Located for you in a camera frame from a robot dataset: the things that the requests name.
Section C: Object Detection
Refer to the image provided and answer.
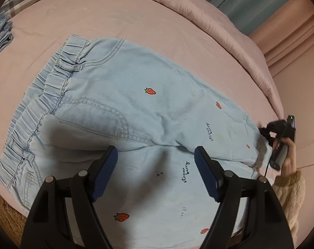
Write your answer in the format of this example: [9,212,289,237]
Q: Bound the light blue strawberry pants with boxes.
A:
[0,35,271,248]

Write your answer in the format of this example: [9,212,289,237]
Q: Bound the person's right hand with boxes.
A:
[276,138,297,177]

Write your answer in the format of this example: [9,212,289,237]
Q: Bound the beige fuzzy sleeve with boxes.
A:
[272,170,306,244]

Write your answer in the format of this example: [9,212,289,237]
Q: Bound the pink curtain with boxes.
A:
[250,0,314,77]

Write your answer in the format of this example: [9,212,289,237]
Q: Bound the pink folded duvet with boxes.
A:
[152,0,284,118]

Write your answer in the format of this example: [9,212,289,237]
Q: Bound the folded blue denim garment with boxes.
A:
[0,11,13,52]

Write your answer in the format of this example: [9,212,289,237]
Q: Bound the pink bed sheet mattress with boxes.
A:
[0,0,283,155]

